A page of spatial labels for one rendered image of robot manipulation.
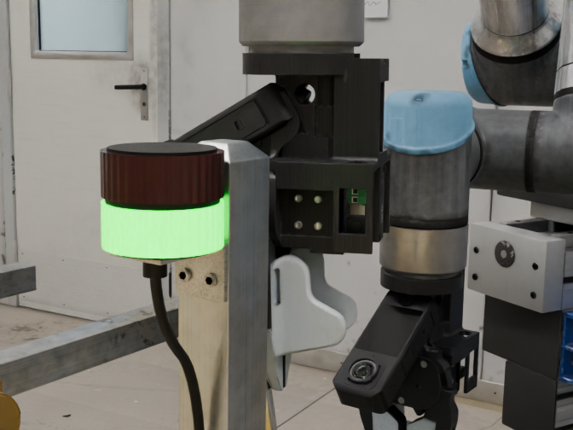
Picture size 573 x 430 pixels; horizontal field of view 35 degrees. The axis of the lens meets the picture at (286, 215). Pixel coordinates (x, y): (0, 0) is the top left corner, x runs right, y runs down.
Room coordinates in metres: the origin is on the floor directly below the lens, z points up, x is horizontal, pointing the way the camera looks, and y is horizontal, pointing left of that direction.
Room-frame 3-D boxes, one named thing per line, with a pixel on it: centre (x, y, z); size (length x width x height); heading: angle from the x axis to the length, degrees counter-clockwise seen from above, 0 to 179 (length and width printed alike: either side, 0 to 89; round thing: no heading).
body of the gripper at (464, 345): (0.77, -0.12, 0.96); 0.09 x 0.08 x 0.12; 145
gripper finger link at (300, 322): (0.54, -0.01, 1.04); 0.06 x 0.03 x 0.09; 75
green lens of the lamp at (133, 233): (0.44, 0.06, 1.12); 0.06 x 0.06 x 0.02
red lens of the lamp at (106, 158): (0.44, 0.06, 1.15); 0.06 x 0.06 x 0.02
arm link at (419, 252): (0.77, -0.12, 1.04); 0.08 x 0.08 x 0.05
